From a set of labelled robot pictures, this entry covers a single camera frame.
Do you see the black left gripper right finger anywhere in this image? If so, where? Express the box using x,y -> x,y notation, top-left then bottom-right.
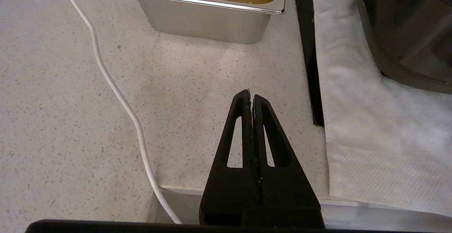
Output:
252,94 -> 325,228

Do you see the white towel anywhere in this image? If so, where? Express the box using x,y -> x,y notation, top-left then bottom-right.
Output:
310,0 -> 452,217

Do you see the stainless steel tray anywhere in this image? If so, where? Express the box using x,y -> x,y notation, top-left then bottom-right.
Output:
112,0 -> 289,45

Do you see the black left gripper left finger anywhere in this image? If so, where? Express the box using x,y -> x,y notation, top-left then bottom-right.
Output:
199,89 -> 262,226

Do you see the long black strip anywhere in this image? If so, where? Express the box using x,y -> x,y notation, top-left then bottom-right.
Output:
292,0 -> 325,127

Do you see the white power cable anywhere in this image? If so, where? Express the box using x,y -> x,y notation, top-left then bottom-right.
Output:
56,0 -> 183,225

